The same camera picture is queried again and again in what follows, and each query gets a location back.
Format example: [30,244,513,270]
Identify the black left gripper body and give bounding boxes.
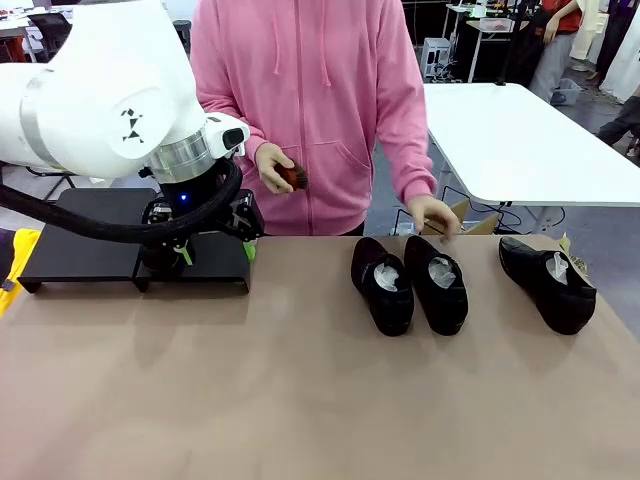
[158,167,242,237]

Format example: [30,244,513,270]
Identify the black leather shoe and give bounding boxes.
[141,243,190,275]
[498,236,598,336]

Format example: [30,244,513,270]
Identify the brown shoe brush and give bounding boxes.
[277,159,310,192]

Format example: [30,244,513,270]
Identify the black suede shoe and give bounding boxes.
[403,234,470,337]
[350,236,416,337]

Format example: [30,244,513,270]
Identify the person's left forearm pink sleeve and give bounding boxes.
[379,124,439,204]

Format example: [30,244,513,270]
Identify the person's right forearm pink sleeve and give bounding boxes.
[192,84,274,161]

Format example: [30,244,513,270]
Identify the black shoe stand low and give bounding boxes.
[17,187,159,295]

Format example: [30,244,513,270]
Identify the person's right hand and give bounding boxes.
[254,142,296,195]

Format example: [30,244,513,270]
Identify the person's left hand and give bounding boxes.
[407,195,462,245]

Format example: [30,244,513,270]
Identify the person in pink hoodie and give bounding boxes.
[189,0,439,237]

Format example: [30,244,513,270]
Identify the dark stool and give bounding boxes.
[172,19,194,54]

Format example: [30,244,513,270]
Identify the black mesh office chair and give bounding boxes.
[27,13,74,64]

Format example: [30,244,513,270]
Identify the brown cardboard box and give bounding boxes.
[447,198,501,236]

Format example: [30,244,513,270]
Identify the white computer case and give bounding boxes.
[423,37,454,81]

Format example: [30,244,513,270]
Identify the white table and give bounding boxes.
[422,82,640,208]

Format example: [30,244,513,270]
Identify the gray plastic bin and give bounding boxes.
[549,77,584,106]

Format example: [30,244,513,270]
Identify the mannequin with red top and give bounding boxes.
[529,0,585,101]

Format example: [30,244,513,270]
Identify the seated person dark trousers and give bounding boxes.
[597,94,640,159]

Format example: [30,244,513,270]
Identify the cream hanging garment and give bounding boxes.
[569,0,609,64]

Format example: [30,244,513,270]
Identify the white hanging garment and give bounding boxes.
[599,24,640,104]

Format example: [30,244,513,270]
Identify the left arm black cable sleeve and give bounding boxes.
[0,158,245,245]

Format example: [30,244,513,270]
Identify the black cart white frame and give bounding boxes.
[444,4,531,84]

